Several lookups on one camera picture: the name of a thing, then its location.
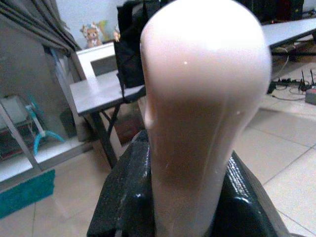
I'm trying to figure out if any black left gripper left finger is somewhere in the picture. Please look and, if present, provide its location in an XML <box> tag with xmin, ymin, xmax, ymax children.
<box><xmin>86</xmin><ymin>130</ymin><xmax>157</xmax><ymax>237</ymax></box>

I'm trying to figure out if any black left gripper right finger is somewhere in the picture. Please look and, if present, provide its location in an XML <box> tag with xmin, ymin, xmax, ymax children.
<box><xmin>214</xmin><ymin>151</ymin><xmax>290</xmax><ymax>237</ymax></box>

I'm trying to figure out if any teal floor mat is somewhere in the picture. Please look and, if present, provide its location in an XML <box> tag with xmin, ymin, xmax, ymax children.
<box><xmin>0</xmin><ymin>169</ymin><xmax>56</xmax><ymax>219</ymax></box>

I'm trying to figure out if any grey folding table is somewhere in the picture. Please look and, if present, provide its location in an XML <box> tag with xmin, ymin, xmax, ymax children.
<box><xmin>69</xmin><ymin>70</ymin><xmax>147</xmax><ymax>168</ymax></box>

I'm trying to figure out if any teal and white kids scooter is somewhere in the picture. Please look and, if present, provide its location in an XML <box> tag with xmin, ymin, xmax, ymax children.
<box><xmin>24</xmin><ymin>97</ymin><xmax>65</xmax><ymax>156</ymax></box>

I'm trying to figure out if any red and grey box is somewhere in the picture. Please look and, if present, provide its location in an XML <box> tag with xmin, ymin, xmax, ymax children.
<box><xmin>305</xmin><ymin>86</ymin><xmax>316</xmax><ymax>106</ymax></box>

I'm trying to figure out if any black tripod stand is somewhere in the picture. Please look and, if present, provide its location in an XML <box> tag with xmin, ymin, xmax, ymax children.
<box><xmin>297</xmin><ymin>69</ymin><xmax>316</xmax><ymax>93</ymax></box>

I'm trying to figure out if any black bag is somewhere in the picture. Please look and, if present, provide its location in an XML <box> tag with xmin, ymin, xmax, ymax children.
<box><xmin>114</xmin><ymin>0</ymin><xmax>154</xmax><ymax>104</ymax></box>

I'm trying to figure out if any teddy bear plush toy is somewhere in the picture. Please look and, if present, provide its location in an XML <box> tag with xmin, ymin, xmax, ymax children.
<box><xmin>79</xmin><ymin>21</ymin><xmax>103</xmax><ymax>49</ymax></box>

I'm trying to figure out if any long grey table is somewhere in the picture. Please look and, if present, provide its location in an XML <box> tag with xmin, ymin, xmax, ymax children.
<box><xmin>261</xmin><ymin>17</ymin><xmax>316</xmax><ymax>49</ymax></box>

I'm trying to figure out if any grey curtain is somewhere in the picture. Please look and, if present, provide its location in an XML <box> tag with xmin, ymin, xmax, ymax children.
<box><xmin>0</xmin><ymin>0</ymin><xmax>82</xmax><ymax>51</ymax></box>

